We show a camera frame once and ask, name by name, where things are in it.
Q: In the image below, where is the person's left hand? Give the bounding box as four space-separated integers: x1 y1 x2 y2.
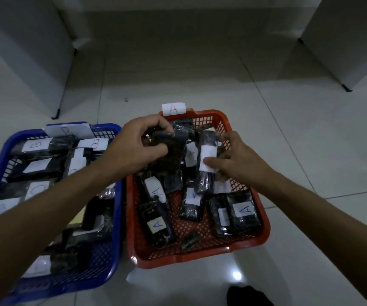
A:
102 114 174 185

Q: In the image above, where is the person's right hand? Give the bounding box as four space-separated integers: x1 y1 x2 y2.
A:
203 131 277 190

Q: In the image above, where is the yellow-label B packet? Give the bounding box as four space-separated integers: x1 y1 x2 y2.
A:
70 207 87 225

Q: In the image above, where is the red plastic basket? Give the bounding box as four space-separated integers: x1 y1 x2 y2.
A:
125 108 272 270

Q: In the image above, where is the blue plastic basket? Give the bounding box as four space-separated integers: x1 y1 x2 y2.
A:
0 122 123 306

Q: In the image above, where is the person's right forearm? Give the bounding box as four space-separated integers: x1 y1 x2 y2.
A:
263 173 367 306

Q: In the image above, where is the person's left forearm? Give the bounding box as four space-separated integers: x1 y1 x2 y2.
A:
0 162 117 306

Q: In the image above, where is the person's black trouser leg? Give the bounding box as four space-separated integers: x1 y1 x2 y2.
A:
226 285 275 306

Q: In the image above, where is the small white paper tag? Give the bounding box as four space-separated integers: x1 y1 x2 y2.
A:
161 102 187 117

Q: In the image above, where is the large white paper tag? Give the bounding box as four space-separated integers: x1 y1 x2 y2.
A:
44 123 95 137

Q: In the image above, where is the white desk side panel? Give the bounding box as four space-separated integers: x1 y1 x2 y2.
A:
0 0 77 120
298 0 367 93

